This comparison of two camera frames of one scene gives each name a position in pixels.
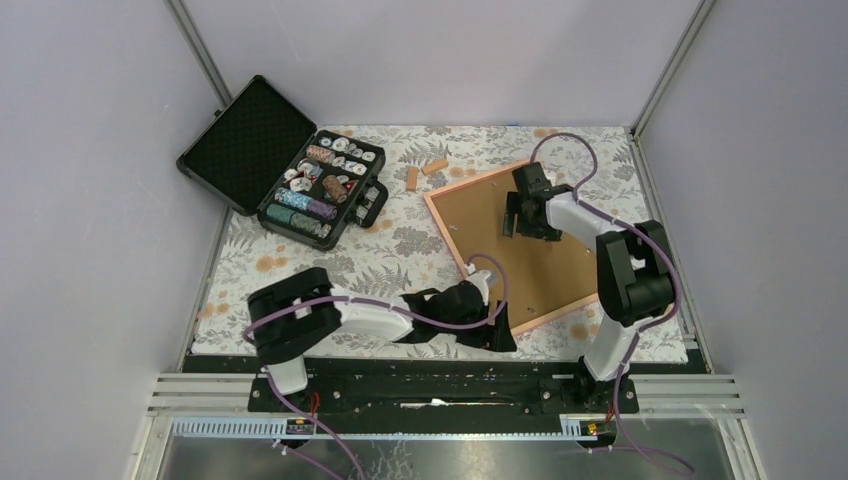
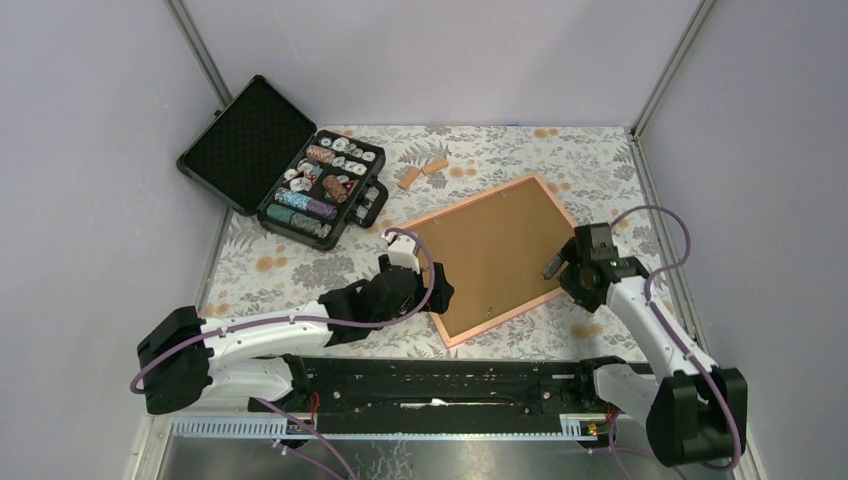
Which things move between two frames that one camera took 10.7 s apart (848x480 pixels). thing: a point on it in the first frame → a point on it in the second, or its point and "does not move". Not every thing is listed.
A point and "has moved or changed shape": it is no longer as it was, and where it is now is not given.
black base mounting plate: (446, 385) does not move
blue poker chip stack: (292, 198) does not move
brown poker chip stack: (335, 188) does not move
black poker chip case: (263, 156) does not move
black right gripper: (513, 207) → (586, 298)
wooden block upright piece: (435, 166) does not move
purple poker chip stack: (321, 209) does not move
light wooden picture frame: (538, 279) has moved or changed shape
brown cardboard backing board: (534, 277) has moved or changed shape
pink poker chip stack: (320, 153) does not move
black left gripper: (497, 337) → (442, 292)
